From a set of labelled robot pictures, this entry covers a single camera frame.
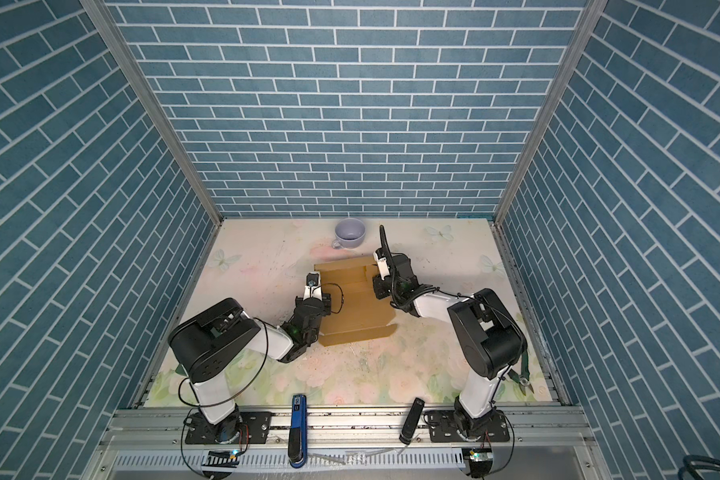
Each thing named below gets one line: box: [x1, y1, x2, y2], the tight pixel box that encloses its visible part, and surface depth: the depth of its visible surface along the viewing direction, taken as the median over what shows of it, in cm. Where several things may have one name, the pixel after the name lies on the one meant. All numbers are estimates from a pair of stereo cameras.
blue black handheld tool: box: [288, 394, 307, 469], surface depth 73 cm
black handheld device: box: [399, 397, 425, 445], surface depth 77 cm
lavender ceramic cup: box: [332, 218, 366, 250], surface depth 114 cm
